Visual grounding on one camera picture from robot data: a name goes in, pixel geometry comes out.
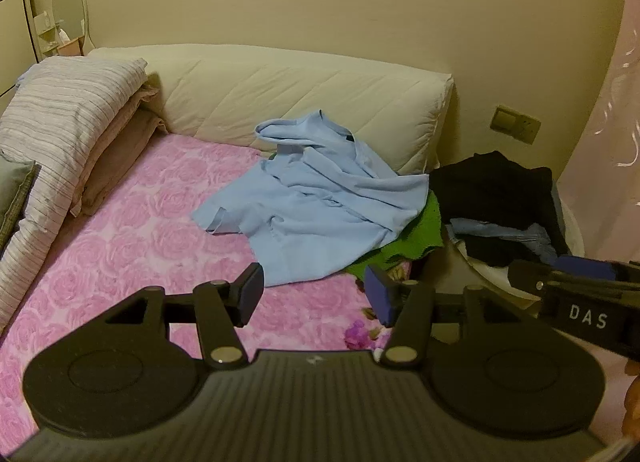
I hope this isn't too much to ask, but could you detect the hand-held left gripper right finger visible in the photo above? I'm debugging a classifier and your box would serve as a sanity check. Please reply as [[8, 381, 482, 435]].
[[365, 264, 539, 371]]

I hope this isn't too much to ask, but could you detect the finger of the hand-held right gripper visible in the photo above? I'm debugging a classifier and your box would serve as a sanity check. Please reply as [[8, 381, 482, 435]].
[[507, 259, 555, 301], [552, 255, 640, 289]]

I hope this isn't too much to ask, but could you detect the pink floral blanket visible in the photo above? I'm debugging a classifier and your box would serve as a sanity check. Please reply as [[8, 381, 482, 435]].
[[0, 134, 417, 443]]

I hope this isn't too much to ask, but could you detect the beige folded blanket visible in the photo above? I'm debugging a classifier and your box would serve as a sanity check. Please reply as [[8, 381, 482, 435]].
[[79, 84, 169, 217]]

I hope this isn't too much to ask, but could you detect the green cloth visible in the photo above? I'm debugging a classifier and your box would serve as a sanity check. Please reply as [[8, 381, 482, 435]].
[[345, 189, 446, 283]]

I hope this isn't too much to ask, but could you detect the grey striped quilt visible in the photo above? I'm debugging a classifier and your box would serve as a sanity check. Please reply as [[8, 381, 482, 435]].
[[0, 58, 149, 333]]

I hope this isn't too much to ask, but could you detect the person's right hand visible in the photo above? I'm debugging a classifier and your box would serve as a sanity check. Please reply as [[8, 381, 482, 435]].
[[621, 357, 640, 440]]

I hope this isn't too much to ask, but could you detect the white vanity table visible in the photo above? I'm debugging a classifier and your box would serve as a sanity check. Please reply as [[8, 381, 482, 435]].
[[27, 0, 97, 63]]

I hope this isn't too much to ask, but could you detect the grey pillow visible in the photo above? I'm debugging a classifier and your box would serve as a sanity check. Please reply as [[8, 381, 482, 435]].
[[0, 154, 42, 259]]

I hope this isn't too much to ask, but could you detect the white wardrobe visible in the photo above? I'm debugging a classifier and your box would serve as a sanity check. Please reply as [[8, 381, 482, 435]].
[[0, 0, 37, 98]]

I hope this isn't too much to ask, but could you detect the white laundry basket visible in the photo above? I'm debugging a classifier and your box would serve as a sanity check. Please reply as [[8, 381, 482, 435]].
[[450, 182, 587, 313]]

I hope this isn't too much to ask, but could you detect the pink curtain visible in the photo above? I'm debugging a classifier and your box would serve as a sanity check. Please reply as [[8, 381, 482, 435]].
[[555, 0, 640, 263]]

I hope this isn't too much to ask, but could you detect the light blue sweatshirt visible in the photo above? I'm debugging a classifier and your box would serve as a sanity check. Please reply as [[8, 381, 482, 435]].
[[190, 110, 432, 287]]

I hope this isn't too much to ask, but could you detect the oval mirror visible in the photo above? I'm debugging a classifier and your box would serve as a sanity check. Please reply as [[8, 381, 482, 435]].
[[51, 0, 89, 40]]

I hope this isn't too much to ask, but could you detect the blue denim garment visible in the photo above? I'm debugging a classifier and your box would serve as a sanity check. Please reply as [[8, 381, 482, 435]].
[[445, 219, 561, 263]]

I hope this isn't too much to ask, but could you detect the cream headboard cushion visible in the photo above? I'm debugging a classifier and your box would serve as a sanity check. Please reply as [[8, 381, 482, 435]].
[[87, 44, 456, 175]]

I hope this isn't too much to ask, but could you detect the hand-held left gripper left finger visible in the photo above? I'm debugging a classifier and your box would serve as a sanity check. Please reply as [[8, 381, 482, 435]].
[[101, 263, 265, 372]]

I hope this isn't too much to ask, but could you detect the wall socket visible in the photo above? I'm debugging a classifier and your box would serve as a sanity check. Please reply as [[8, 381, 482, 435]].
[[490, 104, 542, 145]]

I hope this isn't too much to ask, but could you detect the black garment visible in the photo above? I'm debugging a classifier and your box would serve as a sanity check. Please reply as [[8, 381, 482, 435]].
[[429, 151, 568, 267]]

